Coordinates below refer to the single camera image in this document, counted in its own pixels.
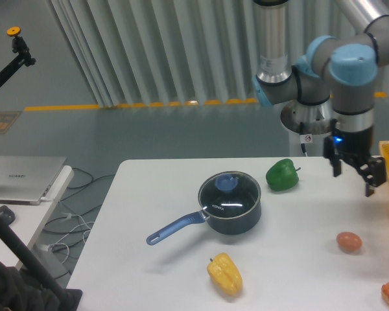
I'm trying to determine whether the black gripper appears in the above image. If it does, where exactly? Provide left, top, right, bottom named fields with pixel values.
left=323, top=119, right=386, bottom=197

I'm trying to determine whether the glass pot lid blue knob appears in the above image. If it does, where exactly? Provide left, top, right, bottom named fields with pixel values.
left=198, top=171, right=262, bottom=219

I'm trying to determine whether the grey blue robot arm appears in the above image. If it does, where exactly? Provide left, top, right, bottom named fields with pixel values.
left=253, top=1, right=389, bottom=196

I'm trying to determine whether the green bell pepper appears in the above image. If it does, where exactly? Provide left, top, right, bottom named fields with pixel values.
left=266, top=158, right=301, bottom=192

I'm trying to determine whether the brown egg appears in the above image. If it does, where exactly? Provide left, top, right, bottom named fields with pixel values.
left=336, top=231, right=362, bottom=253

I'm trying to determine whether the yellow bell pepper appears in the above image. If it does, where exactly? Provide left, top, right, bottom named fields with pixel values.
left=207, top=253, right=243, bottom=296

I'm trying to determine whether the white side table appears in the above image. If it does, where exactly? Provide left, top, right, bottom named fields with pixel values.
left=0, top=165, right=74, bottom=288

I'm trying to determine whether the silver Huawei laptop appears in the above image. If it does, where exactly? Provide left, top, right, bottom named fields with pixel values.
left=0, top=155, right=66, bottom=205

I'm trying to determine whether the black mouse device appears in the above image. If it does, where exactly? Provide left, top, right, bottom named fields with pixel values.
left=0, top=205, right=16, bottom=225

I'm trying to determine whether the dark clothing bundle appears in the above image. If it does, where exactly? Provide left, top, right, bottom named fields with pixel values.
left=0, top=251, right=61, bottom=311

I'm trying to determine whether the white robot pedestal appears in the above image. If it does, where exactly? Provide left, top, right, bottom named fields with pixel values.
left=280, top=98, right=338, bottom=157

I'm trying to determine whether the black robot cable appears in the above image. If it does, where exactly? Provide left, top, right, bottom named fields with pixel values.
left=298, top=121, right=309, bottom=157

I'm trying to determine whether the dark saucepan blue handle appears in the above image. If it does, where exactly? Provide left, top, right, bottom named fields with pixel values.
left=146, top=171, right=262, bottom=246

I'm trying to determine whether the black floor cable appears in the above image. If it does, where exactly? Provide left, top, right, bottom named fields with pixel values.
left=41, top=167, right=116, bottom=234

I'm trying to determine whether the black camera stand pole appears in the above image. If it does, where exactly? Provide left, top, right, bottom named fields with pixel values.
left=0, top=217, right=82, bottom=310

